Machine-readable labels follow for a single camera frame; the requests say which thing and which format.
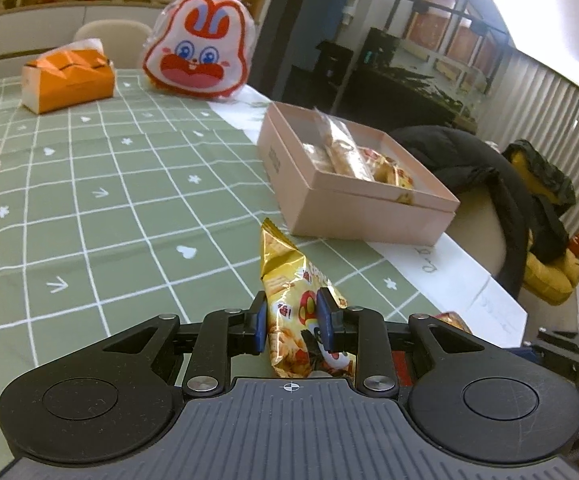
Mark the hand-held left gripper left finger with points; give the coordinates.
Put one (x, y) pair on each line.
(258, 330)

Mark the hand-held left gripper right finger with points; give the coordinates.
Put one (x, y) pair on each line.
(325, 327)

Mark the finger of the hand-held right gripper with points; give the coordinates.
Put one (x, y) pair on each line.
(569, 342)

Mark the golden cracker snack packet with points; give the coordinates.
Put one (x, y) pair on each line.
(292, 310)

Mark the pink cardboard box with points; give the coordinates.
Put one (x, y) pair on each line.
(319, 210)

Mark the yellow cushion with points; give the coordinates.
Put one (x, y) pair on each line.
(549, 275)

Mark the beige armchair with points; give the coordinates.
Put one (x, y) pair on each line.
(474, 232)

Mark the red yellow cartoon snack packet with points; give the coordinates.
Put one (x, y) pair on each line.
(392, 172)

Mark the clear wrapped pastry packet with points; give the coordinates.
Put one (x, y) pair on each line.
(339, 152)

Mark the black jacket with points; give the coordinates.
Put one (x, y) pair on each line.
(484, 170)

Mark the green checked tablecloth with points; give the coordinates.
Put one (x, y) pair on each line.
(94, 185)

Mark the grey vertical blinds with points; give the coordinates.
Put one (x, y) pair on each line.
(544, 105)

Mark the black stand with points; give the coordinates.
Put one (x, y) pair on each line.
(332, 70)

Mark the black glass fish tank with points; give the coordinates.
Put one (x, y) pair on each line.
(409, 70)

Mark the rabbit face plastic bag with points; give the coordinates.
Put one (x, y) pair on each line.
(194, 55)

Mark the orange tissue box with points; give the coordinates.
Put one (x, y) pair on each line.
(69, 85)

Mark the cream dining chair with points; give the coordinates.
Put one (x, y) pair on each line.
(111, 30)

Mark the white sideboard cabinet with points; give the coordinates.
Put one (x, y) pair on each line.
(19, 25)

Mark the framed red wall panels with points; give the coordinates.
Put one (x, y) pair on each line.
(449, 25)

